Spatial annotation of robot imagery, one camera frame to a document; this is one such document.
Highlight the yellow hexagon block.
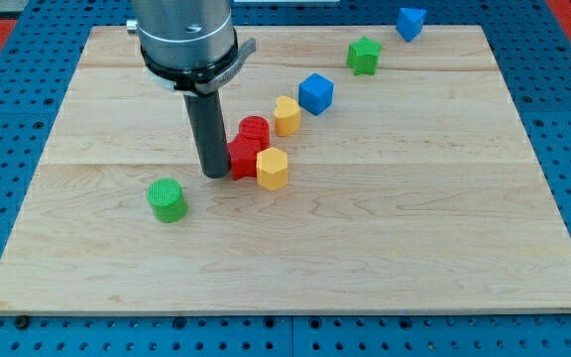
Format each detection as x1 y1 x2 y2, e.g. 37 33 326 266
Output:
256 147 288 190

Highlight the green cylinder block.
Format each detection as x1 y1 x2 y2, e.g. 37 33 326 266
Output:
146 178 187 223

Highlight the red cylinder block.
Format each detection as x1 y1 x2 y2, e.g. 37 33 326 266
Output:
238 116 271 150

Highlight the blue cube block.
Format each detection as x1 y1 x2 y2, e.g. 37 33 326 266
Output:
298 73 334 116

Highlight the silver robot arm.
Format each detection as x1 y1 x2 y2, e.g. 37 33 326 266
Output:
131 0 256 179

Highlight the wooden board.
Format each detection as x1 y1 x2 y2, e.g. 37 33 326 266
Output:
0 26 571 316

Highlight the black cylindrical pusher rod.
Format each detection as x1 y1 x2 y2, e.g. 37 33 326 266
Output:
183 91 230 179

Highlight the green star block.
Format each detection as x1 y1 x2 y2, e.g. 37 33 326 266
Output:
346 37 382 75

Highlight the blue triangle block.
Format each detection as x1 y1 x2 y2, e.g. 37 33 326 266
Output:
396 8 427 43

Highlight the yellow heart block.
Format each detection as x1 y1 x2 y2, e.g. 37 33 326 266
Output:
274 96 301 137

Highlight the red star block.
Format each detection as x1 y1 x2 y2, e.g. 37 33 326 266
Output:
228 134 262 180

